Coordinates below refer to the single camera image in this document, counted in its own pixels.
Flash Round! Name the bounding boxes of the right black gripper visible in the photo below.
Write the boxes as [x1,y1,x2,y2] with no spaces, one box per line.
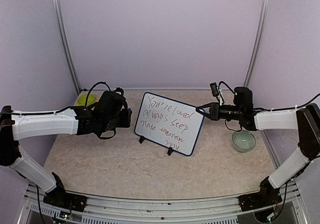
[196,102,243,121]

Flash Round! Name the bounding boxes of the small blue-framed whiteboard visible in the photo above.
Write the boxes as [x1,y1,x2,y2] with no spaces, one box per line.
[134,92,205,157]

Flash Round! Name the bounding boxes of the blue whiteboard eraser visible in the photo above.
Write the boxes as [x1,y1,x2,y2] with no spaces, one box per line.
[127,108,133,115]

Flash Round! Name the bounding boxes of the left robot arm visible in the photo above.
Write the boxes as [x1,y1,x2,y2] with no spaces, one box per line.
[0,88,132,207]

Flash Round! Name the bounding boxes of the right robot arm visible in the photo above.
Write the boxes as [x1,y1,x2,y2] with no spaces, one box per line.
[195,83,320,206]

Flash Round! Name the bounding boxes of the beige plate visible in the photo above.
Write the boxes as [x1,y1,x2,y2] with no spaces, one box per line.
[93,97,101,106]

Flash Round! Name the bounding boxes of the lime green bowl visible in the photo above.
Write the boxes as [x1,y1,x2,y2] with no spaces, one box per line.
[76,93,97,106]

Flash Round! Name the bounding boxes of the pale green glass bowl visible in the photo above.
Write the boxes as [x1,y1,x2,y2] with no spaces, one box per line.
[231,130,256,153]

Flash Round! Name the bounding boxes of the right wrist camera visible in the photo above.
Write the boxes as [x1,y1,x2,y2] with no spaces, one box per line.
[209,82,225,105]

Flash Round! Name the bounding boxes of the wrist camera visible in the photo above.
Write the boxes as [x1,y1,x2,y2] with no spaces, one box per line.
[209,82,225,105]
[114,87,124,96]

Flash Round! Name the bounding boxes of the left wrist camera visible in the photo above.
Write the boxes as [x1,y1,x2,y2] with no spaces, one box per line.
[114,87,124,96]

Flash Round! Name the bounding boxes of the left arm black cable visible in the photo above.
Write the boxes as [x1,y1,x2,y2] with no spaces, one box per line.
[4,81,117,224]

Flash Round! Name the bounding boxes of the right aluminium frame post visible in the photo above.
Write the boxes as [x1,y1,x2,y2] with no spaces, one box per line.
[243,0,270,88]

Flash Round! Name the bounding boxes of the aluminium frame post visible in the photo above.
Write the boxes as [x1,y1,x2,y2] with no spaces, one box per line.
[52,0,81,95]
[243,0,270,88]

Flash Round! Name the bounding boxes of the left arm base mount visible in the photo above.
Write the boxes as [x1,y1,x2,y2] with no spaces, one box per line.
[43,190,87,213]

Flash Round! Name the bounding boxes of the front aluminium rail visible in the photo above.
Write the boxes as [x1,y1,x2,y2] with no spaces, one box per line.
[15,182,309,224]

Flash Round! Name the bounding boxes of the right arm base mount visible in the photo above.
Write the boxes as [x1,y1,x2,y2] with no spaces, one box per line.
[238,189,282,212]

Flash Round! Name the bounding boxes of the left aluminium frame post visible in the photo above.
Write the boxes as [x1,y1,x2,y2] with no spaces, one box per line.
[52,0,81,95]

